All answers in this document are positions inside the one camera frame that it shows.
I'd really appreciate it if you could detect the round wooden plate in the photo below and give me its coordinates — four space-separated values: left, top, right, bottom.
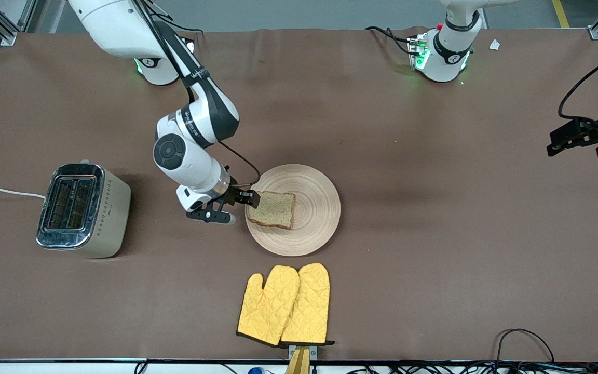
245 164 342 257

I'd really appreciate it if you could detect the chrome beige two-slot toaster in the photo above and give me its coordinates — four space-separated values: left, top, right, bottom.
36 160 132 259

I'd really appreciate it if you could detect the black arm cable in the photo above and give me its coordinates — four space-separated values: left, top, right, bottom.
135 0 262 189
558 48 598 122

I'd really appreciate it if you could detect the brown bread slice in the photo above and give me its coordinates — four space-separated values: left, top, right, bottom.
247 191 296 231

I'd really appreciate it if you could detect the black cable bundle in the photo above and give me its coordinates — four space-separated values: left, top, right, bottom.
325 360 598 374

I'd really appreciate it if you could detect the black looped floor cable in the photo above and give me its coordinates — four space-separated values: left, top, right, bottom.
494 328 557 364

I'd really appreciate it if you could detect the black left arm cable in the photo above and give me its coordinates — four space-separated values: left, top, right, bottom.
558 48 598 122

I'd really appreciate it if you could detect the yellow quilted oven mitt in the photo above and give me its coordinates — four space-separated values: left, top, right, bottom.
236 265 300 347
280 263 336 347

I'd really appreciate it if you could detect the white toaster power cable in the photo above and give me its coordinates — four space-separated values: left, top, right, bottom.
0 186 46 200

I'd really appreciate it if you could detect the brown table cover mat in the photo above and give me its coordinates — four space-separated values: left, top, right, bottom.
0 27 598 363

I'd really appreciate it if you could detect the small metal bracket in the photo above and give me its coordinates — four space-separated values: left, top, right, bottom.
288 344 319 360

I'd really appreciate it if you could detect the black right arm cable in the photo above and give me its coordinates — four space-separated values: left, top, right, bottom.
135 0 262 189

